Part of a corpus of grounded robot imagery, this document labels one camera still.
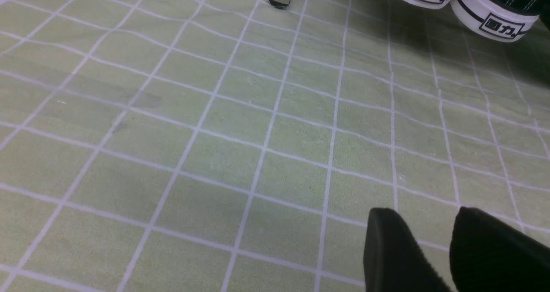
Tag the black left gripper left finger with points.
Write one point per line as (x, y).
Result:
(393, 261)

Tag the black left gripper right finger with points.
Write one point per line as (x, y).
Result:
(488, 255)

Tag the black lace-up sneaker right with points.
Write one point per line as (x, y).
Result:
(499, 20)

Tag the green checked tablecloth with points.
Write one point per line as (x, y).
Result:
(228, 146)

